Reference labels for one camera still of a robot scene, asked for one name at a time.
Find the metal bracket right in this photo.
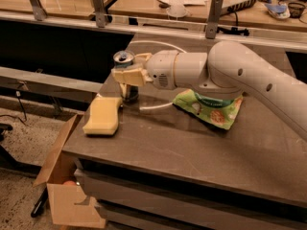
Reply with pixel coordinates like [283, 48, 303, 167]
[205, 0, 224, 39]

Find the yellow sponge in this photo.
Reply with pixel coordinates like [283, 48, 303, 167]
[83, 96, 122, 135]

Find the black cable on floor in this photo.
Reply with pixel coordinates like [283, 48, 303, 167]
[0, 90, 29, 127]

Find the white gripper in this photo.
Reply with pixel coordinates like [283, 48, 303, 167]
[111, 50, 178, 90]

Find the grey power strip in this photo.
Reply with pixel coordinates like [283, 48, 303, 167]
[221, 0, 257, 15]

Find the black power cable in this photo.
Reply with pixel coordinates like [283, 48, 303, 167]
[216, 7, 250, 37]

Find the green chip bag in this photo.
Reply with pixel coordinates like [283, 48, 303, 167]
[173, 89, 243, 130]

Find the metal bracket left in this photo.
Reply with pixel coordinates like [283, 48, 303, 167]
[29, 0, 47, 21]

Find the blue white face mask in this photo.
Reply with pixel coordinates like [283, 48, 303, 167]
[265, 4, 290, 19]

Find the metal bracket middle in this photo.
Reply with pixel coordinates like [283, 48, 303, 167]
[92, 0, 106, 28]

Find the redbull can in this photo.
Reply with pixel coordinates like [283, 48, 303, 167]
[113, 51, 138, 102]

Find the cardboard box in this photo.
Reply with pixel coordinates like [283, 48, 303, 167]
[34, 115, 106, 229]

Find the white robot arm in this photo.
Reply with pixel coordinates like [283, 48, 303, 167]
[111, 41, 307, 140]

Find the orange ball in box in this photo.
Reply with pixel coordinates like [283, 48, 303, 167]
[62, 180, 77, 186]

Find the metal bracket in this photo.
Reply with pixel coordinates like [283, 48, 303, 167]
[29, 0, 47, 21]
[205, 0, 224, 39]
[92, 0, 106, 28]

